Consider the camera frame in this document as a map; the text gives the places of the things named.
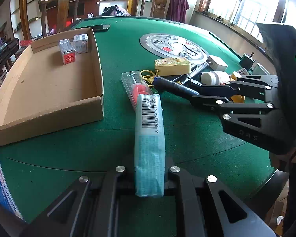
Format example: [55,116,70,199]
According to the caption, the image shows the floral bag pile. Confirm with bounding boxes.
[101,5,130,17]

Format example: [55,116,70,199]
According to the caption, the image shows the purple cloth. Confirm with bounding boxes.
[166,0,190,23]

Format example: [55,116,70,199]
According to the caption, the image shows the clear case red tool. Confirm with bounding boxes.
[121,71,153,110]

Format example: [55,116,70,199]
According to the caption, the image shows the yellow key rings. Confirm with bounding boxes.
[139,69,157,88]

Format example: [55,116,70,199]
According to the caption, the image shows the yellow padded envelope packet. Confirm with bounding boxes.
[231,95,245,103]

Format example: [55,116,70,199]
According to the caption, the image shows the silver red small box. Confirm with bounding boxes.
[59,39,75,65]

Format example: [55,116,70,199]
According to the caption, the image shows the black marker blue cap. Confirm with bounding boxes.
[152,76,199,100]

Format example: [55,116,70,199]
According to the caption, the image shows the black pen gold band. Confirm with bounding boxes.
[175,63,210,85]

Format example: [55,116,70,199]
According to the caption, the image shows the blue white medicine box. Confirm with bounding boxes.
[237,67,251,75]

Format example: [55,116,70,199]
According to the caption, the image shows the yellow jar white lid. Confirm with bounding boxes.
[230,71,242,81]

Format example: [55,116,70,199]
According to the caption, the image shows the white pill bottle red label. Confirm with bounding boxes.
[200,71,230,85]

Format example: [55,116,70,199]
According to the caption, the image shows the light blue tissue pack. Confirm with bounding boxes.
[134,94,166,198]

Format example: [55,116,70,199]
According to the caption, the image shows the round mahjong table control panel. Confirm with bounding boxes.
[140,33,209,64]

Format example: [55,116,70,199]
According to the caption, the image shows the white power adapter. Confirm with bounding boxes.
[207,55,228,72]

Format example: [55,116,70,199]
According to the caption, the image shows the black smartphone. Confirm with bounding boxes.
[91,24,110,32]

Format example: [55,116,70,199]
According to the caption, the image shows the silver grey small box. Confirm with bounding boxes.
[73,34,89,54]

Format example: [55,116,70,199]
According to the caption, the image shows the shallow cardboard box tray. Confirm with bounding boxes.
[0,28,104,146]

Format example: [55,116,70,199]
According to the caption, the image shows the wooden chair with purple cloth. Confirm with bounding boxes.
[140,0,170,19]

